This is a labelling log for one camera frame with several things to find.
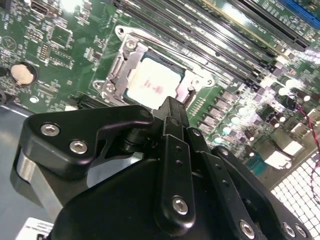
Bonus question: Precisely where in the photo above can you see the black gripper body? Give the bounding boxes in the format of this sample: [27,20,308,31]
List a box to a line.
[51,159,243,240]

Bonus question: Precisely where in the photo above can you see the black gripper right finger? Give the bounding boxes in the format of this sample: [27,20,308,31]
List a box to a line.
[186,126,311,240]

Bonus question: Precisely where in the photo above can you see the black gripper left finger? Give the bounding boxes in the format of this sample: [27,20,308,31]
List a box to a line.
[9,96,198,238]

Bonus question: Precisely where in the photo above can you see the metal socket cover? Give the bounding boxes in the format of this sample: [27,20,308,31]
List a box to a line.
[109,36,201,106]

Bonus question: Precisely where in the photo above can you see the silver CPU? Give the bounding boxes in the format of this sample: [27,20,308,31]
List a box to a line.
[126,51,187,111]

